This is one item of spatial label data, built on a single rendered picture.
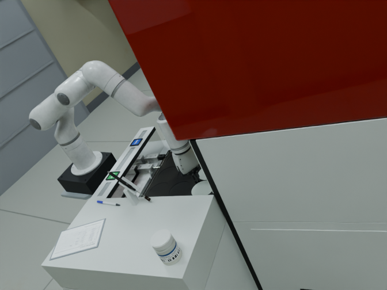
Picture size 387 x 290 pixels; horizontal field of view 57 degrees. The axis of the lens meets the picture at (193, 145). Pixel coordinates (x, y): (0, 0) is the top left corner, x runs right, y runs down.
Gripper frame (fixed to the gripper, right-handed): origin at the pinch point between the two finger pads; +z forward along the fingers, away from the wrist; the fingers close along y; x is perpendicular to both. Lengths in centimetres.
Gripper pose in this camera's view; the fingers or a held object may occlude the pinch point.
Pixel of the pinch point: (195, 176)
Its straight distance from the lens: 152.5
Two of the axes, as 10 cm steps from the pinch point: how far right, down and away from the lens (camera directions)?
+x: 5.3, 2.9, -8.0
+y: -7.7, 5.6, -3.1
